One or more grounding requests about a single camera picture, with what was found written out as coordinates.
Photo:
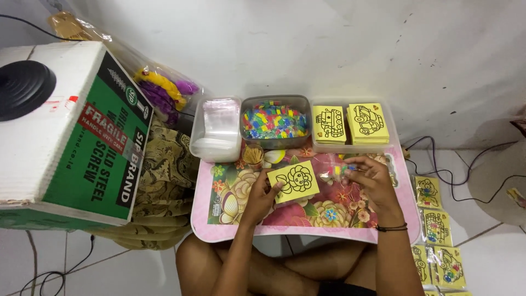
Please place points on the person's right hand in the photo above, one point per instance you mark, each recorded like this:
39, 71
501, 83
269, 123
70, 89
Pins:
376, 185

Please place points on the person's left hand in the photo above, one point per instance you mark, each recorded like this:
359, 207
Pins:
257, 203

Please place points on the clear packet of coloured tubes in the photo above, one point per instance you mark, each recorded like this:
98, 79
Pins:
333, 171

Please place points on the yellow flower drawing card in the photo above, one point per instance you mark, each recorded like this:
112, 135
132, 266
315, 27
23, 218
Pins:
298, 181

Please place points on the black wrist band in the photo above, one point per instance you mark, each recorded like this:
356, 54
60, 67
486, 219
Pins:
392, 227

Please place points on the small cup of wooden sticks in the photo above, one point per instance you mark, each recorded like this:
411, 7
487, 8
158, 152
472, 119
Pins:
253, 156

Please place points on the pink floral folding table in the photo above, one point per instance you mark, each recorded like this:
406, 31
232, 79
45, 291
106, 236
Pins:
312, 218

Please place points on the stack of yellow car cards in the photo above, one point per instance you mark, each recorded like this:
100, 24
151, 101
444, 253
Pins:
368, 122

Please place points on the wide clear plastic container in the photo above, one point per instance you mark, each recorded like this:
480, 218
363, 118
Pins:
392, 123

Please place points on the grey plastic container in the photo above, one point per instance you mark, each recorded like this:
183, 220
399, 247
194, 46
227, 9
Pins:
275, 142

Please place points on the packed yellow tank card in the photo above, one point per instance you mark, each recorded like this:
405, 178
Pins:
437, 227

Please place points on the person's legs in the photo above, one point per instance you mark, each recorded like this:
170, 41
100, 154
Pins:
287, 271

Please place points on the stack of yellow tank cards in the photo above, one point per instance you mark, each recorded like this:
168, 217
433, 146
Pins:
328, 124

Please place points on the heap of coloured sand tubes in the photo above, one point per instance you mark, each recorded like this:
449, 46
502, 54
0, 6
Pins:
274, 121

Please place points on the packed yellow car card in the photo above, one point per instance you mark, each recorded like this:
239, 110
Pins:
420, 265
449, 267

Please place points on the stack of clear plastic bags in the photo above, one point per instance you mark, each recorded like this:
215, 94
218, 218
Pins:
220, 119

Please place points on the brown batik cloth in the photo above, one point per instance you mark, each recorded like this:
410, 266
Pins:
164, 193

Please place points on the black shorts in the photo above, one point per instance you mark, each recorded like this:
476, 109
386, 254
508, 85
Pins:
347, 289

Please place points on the small yellow packet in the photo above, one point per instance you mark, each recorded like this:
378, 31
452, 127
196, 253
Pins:
517, 196

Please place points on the plastic bag with yellow purple toy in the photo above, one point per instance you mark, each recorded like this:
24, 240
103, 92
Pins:
162, 92

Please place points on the white and green cardboard box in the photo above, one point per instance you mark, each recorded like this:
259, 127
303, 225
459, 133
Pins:
98, 156

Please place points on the black round ribbed disc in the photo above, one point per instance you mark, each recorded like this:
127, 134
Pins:
22, 88

